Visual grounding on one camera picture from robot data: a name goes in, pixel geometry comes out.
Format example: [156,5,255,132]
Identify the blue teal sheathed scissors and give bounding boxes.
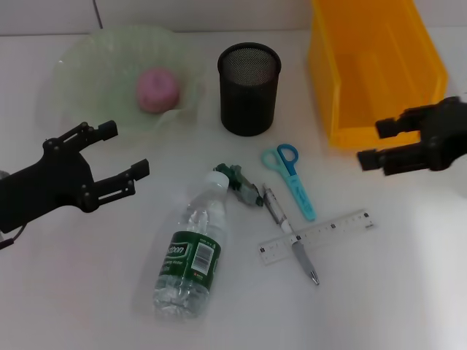
[260,144,317,222]

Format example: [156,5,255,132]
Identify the transparent plastic ruler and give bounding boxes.
[258,208,377,266]

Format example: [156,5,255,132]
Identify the yellow plastic bin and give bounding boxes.
[308,0,449,149]

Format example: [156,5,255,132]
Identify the clear grey ballpoint pen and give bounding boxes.
[262,184,321,286]

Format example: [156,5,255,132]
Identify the black mesh pen holder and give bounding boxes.
[217,42,282,137]

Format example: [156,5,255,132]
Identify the small green toy figure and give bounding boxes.
[213,163,264,209]

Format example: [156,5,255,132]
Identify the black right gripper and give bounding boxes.
[356,96,467,176]

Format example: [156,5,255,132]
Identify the clear green-label water bottle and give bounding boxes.
[151,171,229,320]

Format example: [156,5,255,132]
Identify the pink peach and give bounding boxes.
[136,67,180,114]

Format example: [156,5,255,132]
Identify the translucent green fruit plate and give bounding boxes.
[49,24,205,138]

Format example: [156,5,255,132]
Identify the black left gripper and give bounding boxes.
[0,120,151,234]

